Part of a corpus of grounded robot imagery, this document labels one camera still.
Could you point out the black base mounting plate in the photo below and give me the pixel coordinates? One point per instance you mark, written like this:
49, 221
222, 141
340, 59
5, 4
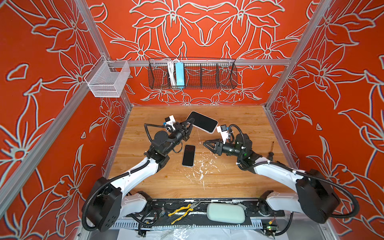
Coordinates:
198, 217

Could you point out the black phone on table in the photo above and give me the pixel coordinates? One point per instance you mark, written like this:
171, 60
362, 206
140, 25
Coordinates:
189, 156

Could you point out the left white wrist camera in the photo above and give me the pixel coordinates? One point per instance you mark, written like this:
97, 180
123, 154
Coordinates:
169, 124

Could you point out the clear plastic wall bin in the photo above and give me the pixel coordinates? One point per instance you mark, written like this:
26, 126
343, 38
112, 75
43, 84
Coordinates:
104, 81

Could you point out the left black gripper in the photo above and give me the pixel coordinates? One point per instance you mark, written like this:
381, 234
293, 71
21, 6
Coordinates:
184, 132

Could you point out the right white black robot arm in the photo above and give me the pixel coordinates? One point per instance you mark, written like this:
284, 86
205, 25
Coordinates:
313, 195

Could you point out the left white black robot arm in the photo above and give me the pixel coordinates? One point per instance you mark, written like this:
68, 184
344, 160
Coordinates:
109, 199

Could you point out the yellow handled pliers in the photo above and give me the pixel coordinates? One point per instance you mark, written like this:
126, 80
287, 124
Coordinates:
187, 209

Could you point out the light blue box in basket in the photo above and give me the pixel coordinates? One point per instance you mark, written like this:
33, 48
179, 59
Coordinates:
180, 75

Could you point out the pale green pouch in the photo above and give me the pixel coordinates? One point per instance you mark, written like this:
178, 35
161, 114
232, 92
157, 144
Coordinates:
226, 213

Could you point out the black handled screwdriver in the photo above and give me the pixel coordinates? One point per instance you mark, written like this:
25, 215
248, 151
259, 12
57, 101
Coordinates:
271, 151

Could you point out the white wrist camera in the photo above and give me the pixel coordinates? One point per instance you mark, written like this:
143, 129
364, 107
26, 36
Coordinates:
169, 124
224, 131

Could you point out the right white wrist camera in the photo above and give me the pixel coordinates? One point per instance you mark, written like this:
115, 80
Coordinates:
224, 131

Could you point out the black phone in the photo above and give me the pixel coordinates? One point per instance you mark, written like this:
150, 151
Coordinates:
203, 122
189, 156

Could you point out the black wire wall basket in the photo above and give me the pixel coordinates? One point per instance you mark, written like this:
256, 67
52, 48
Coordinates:
200, 73

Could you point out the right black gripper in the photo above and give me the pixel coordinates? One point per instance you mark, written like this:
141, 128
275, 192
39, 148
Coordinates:
218, 144

